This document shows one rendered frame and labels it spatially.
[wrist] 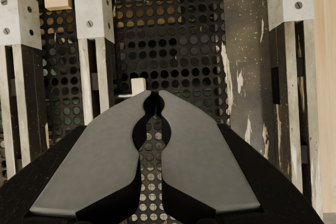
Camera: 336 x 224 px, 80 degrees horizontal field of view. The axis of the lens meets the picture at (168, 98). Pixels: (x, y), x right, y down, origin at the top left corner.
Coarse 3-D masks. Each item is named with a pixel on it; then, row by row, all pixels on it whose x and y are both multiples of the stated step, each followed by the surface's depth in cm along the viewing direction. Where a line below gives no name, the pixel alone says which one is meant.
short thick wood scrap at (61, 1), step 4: (44, 0) 50; (48, 0) 50; (52, 0) 50; (56, 0) 50; (60, 0) 50; (64, 0) 50; (68, 0) 50; (48, 4) 50; (52, 4) 50; (56, 4) 50; (60, 4) 50; (64, 4) 50; (68, 4) 50; (48, 8) 51; (52, 8) 51; (56, 8) 51; (60, 8) 51; (64, 8) 51; (68, 8) 51
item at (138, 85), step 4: (132, 80) 48; (136, 80) 48; (140, 80) 48; (144, 80) 49; (132, 84) 48; (136, 84) 48; (140, 84) 48; (144, 84) 49; (132, 88) 48; (136, 88) 48; (140, 88) 48; (144, 88) 48; (132, 92) 48; (136, 92) 48
